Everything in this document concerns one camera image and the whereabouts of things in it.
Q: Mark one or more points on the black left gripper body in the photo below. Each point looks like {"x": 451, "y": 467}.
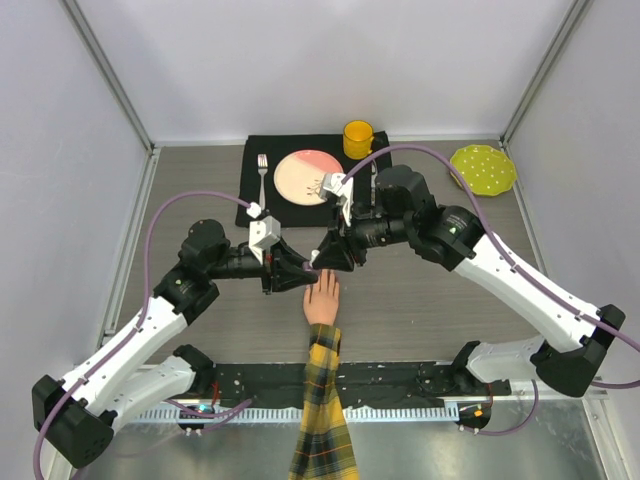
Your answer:
{"x": 275, "y": 259}

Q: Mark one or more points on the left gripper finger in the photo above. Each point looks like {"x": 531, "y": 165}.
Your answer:
{"x": 288, "y": 281}
{"x": 289, "y": 257}

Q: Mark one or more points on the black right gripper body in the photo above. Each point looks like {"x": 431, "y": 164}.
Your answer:
{"x": 357, "y": 239}

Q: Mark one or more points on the purple nail polish bottle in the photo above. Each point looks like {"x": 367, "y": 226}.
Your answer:
{"x": 310, "y": 269}

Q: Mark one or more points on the white nail polish brush cap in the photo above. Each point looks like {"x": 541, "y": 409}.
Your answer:
{"x": 314, "y": 256}

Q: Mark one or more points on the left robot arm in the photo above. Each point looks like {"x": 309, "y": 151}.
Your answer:
{"x": 80, "y": 413}

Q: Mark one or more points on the yellow plaid sleeve forearm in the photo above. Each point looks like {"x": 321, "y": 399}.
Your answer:
{"x": 324, "y": 448}

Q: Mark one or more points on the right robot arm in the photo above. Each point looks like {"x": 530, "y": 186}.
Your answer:
{"x": 573, "y": 335}

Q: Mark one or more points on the mannequin hand with painted nails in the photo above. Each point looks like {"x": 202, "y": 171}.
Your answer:
{"x": 321, "y": 300}

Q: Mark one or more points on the silver knife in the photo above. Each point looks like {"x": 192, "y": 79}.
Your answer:
{"x": 374, "y": 173}

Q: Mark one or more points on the pink cream plate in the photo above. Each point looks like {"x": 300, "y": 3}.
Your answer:
{"x": 299, "y": 175}

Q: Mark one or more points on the silver fork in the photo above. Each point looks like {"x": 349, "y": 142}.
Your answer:
{"x": 262, "y": 165}

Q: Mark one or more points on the yellow mug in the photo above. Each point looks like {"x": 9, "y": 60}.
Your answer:
{"x": 360, "y": 140}

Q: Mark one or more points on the black placemat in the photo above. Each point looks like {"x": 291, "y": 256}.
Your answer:
{"x": 276, "y": 148}

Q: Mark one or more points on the green polka dot plate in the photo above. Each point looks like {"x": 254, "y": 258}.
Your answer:
{"x": 487, "y": 171}

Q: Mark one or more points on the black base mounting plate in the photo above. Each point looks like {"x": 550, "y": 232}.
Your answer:
{"x": 359, "y": 384}

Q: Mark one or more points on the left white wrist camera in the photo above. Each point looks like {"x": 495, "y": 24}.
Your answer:
{"x": 263, "y": 234}

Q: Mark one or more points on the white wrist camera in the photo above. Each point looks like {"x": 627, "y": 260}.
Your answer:
{"x": 340, "y": 186}
{"x": 263, "y": 234}

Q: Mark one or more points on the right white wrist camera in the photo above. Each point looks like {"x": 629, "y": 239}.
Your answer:
{"x": 340, "y": 186}

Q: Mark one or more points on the white slotted cable duct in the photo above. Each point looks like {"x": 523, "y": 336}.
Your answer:
{"x": 167, "y": 414}

